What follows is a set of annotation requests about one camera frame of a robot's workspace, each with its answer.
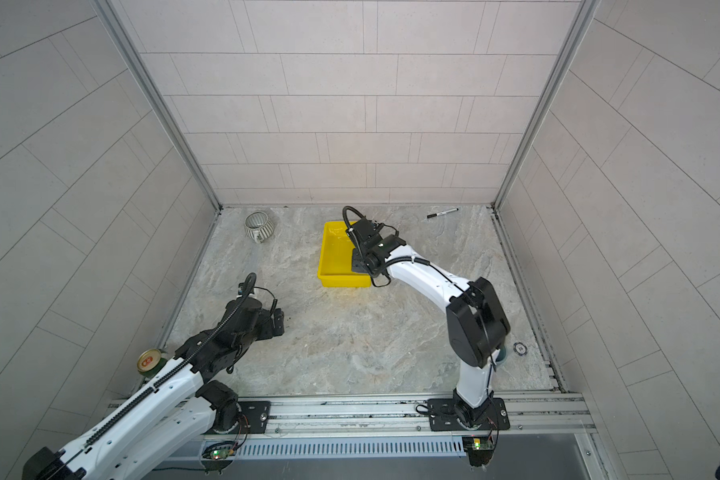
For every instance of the left green circuit board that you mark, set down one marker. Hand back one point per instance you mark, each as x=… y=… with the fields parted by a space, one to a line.
x=220 y=451

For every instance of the black marker pen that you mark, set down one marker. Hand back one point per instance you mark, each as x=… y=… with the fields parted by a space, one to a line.
x=442 y=213

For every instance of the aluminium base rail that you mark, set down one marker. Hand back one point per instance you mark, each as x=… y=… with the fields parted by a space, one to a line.
x=412 y=416

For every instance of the green tin can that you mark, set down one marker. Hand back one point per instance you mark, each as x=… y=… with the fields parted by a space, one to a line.
x=151 y=362

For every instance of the green circuit board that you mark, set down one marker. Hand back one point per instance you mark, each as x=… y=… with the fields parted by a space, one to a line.
x=479 y=450
x=220 y=451

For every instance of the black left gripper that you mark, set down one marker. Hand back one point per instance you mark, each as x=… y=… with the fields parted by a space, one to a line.
x=270 y=330

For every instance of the yellow plastic bin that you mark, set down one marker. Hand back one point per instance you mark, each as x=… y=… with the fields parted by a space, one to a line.
x=335 y=263

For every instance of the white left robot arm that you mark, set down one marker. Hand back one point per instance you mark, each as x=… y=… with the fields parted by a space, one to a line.
x=181 y=402

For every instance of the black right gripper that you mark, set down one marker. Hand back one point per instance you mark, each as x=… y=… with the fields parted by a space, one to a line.
x=356 y=262

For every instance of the striped ceramic mug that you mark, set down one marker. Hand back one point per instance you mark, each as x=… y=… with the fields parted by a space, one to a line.
x=259 y=226

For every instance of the right green circuit board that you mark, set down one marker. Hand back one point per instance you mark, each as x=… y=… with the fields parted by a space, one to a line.
x=479 y=450

